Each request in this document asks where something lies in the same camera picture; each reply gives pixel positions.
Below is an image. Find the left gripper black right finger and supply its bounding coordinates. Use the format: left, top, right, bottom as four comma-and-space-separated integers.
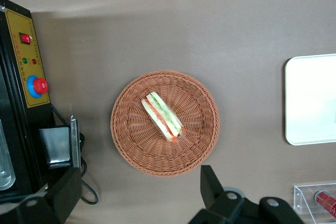
200, 165, 247, 224

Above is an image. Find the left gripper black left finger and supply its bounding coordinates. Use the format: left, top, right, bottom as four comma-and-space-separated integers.
15, 166, 83, 224

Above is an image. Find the triangle sandwich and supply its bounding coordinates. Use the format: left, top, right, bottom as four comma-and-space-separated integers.
141, 91, 187, 143

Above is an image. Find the round brown wicker basket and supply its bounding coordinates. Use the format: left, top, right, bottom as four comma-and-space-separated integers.
110, 70, 221, 177

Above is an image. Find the beige plastic tray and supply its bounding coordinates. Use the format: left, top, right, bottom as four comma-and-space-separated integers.
285, 54, 336, 146

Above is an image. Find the clear plastic container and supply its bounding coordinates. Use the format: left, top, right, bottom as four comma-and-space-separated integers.
0, 119, 16, 191

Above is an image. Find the black sealing machine yellow panel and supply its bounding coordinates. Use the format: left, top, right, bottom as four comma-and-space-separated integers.
0, 0, 81, 207

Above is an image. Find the clear acrylic bottle rack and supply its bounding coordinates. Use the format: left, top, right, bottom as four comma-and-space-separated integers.
293, 182, 336, 224

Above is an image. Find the red cola bottle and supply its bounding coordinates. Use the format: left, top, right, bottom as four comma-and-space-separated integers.
313, 190, 336, 219

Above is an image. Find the black machine power cable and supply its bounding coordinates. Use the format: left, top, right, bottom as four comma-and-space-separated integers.
51, 103, 99, 205

